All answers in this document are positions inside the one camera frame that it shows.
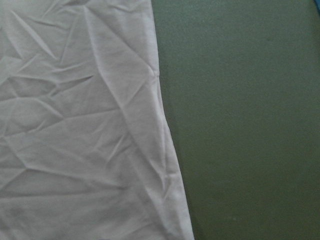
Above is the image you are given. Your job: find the pink t-shirt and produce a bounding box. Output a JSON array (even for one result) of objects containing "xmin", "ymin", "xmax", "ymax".
[{"xmin": 0, "ymin": 0, "xmax": 194, "ymax": 240}]

